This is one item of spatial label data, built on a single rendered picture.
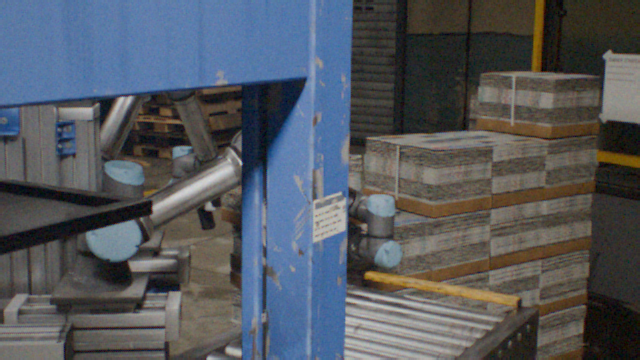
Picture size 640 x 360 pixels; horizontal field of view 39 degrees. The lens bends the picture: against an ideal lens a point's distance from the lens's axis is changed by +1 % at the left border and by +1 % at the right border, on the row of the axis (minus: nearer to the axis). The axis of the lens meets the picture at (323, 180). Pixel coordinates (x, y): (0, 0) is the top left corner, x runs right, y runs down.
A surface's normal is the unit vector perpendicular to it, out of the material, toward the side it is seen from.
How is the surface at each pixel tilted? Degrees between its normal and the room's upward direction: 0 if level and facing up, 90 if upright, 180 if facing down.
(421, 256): 90
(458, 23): 90
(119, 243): 93
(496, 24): 90
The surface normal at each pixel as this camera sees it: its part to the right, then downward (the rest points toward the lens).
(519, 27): -0.51, 0.14
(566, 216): 0.61, 0.15
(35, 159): 0.10, 0.18
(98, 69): 0.86, 0.11
